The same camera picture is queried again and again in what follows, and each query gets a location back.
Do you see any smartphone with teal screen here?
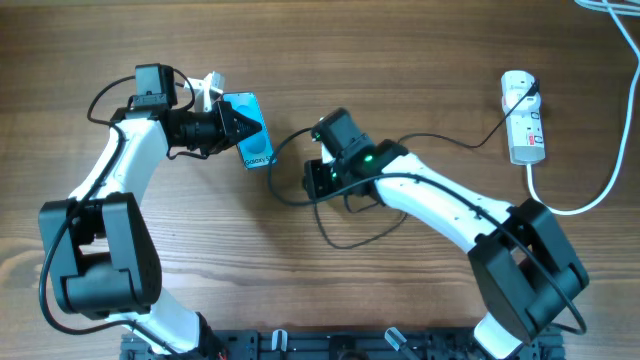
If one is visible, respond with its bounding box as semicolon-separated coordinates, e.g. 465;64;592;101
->
223;92;274;170

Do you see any black usb charging cable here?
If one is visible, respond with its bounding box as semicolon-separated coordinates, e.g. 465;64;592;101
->
312;79;541;250

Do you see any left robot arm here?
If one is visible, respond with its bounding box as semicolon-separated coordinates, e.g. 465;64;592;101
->
38;63;262;359

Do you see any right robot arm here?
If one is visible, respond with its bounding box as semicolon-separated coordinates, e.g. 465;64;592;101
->
304;108;589;359

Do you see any white charger plug adapter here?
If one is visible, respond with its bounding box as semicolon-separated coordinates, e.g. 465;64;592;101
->
501;86;541;114

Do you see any white power strip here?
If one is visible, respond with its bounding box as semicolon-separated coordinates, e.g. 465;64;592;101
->
501;70;545;166

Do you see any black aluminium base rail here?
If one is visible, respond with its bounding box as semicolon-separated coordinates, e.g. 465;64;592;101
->
119;327;566;360

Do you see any white power strip cord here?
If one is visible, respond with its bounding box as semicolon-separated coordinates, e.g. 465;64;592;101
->
525;0;640;217

